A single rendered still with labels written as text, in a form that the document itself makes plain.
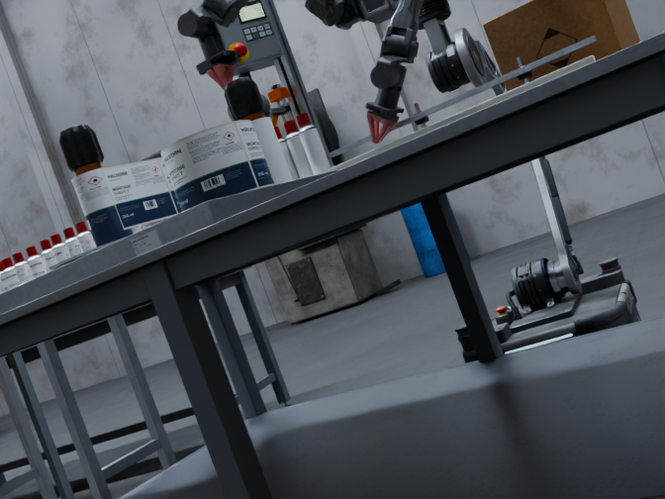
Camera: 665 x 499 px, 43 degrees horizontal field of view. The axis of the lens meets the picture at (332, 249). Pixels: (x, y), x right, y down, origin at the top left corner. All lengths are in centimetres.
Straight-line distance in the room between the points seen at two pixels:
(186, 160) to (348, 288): 723
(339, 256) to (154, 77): 375
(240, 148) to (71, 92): 1026
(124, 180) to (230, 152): 39
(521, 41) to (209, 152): 92
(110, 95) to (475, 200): 496
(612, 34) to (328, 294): 709
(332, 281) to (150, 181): 698
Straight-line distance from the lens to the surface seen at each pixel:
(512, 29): 226
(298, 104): 250
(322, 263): 897
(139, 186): 203
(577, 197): 946
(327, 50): 1012
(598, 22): 220
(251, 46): 250
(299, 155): 235
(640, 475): 145
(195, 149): 171
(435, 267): 905
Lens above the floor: 73
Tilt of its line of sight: 1 degrees down
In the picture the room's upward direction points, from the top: 20 degrees counter-clockwise
